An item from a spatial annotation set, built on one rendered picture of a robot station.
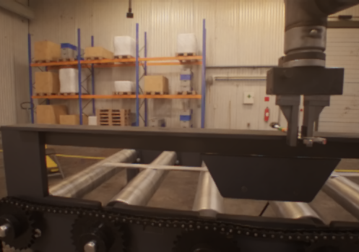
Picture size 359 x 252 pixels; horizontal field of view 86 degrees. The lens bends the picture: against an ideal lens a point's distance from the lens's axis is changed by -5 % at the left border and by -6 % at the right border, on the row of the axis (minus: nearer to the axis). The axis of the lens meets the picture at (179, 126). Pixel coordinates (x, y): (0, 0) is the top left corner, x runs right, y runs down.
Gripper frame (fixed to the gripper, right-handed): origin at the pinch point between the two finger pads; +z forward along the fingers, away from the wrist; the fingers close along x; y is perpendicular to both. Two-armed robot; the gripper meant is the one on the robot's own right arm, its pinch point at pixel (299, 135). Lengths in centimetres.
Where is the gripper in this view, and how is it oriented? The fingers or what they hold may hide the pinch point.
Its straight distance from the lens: 47.2
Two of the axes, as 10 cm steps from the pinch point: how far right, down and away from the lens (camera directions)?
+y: -1.7, 1.0, -9.8
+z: -0.1, 9.9, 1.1
